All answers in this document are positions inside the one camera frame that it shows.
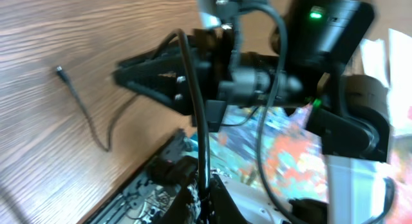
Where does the black usb cable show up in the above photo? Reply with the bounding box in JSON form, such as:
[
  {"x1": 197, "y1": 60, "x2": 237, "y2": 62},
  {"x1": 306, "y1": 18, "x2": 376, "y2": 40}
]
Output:
[{"x1": 56, "y1": 28, "x2": 212, "y2": 199}]

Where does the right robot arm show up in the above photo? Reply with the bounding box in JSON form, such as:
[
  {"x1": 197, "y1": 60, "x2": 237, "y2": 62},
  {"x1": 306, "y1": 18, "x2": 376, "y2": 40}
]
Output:
[{"x1": 113, "y1": 0, "x2": 395, "y2": 223}]

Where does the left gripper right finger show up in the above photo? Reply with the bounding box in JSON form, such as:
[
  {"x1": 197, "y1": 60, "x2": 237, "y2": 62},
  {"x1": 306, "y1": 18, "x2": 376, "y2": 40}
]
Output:
[{"x1": 205, "y1": 174, "x2": 248, "y2": 224}]

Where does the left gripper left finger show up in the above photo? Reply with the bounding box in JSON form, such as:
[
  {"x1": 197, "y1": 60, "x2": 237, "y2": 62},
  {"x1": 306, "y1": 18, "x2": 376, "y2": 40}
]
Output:
[{"x1": 156, "y1": 182, "x2": 201, "y2": 224}]

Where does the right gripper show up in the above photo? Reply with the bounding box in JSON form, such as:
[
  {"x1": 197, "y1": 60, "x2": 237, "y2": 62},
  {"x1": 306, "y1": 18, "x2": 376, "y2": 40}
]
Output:
[{"x1": 113, "y1": 29, "x2": 301, "y2": 133}]

